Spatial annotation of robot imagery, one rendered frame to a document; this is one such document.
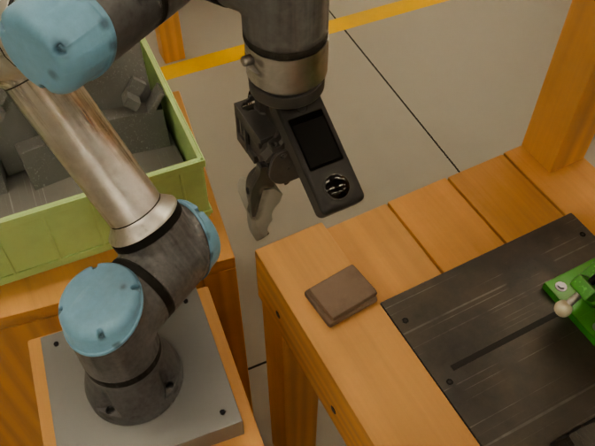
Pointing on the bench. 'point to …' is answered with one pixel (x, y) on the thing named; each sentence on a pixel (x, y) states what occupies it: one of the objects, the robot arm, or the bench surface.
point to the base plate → (506, 338)
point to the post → (567, 95)
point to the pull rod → (566, 305)
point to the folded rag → (341, 296)
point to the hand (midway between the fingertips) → (297, 223)
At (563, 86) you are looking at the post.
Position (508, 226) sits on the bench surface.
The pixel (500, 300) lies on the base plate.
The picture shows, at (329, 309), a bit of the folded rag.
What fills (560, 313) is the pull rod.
